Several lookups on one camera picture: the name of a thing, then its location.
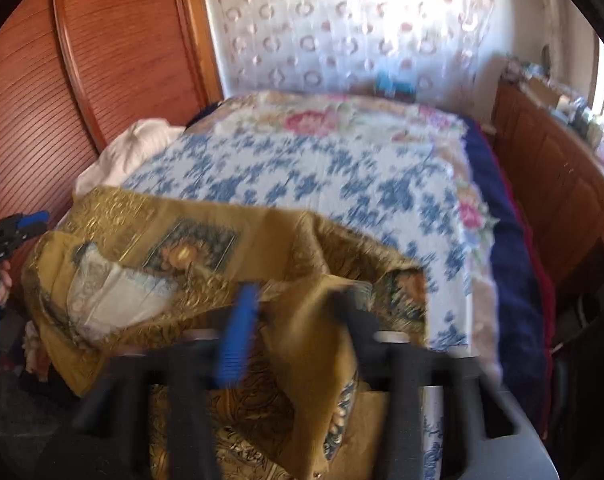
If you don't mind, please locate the wooden slatted wardrobe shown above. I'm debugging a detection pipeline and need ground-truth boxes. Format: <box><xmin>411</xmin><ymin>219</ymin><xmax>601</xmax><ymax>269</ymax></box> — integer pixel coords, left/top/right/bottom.
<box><xmin>0</xmin><ymin>0</ymin><xmax>221</xmax><ymax>220</ymax></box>

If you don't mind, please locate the blue floral white bedsheet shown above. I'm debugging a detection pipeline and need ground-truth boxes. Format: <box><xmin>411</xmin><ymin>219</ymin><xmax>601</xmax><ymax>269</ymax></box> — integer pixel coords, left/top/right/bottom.
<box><xmin>120</xmin><ymin>131</ymin><xmax>472</xmax><ymax>480</ymax></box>

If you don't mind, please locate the navy blue blanket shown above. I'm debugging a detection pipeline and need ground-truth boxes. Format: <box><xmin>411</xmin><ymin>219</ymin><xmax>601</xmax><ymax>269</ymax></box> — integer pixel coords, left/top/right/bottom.
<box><xmin>462</xmin><ymin>116</ymin><xmax>548</xmax><ymax>430</ymax></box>

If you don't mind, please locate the pale pink pillow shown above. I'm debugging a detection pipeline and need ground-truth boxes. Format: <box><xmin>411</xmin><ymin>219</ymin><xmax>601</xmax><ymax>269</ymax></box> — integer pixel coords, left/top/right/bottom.
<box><xmin>73</xmin><ymin>118</ymin><xmax>186</xmax><ymax>200</ymax></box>

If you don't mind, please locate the mustard patterned garment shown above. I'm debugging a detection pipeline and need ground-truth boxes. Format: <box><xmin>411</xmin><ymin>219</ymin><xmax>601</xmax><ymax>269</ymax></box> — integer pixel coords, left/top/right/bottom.
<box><xmin>21</xmin><ymin>188</ymin><xmax>427</xmax><ymax>479</ymax></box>

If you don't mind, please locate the sheer circle-patterned curtain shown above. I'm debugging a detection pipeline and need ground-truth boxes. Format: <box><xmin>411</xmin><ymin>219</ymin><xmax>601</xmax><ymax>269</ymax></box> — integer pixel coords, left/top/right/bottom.
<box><xmin>206</xmin><ymin>0</ymin><xmax>494</xmax><ymax>112</ymax></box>

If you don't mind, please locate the wooden low cabinet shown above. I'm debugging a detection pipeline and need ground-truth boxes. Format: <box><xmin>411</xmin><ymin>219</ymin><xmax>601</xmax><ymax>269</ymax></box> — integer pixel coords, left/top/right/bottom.
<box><xmin>492</xmin><ymin>82</ymin><xmax>604</xmax><ymax>285</ymax></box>

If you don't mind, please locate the blue tissue box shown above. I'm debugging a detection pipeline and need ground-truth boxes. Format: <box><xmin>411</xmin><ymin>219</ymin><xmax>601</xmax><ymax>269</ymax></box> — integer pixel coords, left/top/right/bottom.
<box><xmin>375</xmin><ymin>72</ymin><xmax>416</xmax><ymax>100</ymax></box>

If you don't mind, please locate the person's left hand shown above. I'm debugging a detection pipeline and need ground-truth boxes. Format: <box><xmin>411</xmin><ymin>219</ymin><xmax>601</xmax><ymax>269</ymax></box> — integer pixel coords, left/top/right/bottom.
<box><xmin>0</xmin><ymin>261</ymin><xmax>13</xmax><ymax>306</ymax></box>

